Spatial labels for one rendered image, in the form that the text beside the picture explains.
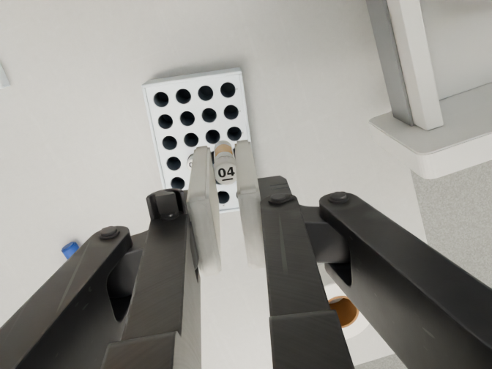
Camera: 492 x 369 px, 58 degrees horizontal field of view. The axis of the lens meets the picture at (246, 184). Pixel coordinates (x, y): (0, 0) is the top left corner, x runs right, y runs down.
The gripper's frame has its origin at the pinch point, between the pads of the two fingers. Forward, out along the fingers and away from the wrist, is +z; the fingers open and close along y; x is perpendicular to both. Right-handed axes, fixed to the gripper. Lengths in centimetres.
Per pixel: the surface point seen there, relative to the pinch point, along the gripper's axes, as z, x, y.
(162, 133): 20.8, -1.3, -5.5
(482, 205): 99, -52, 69
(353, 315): 20.5, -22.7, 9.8
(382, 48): 15.1, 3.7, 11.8
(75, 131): 24.4, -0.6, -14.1
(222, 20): 24.3, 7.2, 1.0
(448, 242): 99, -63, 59
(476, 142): 7.3, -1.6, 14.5
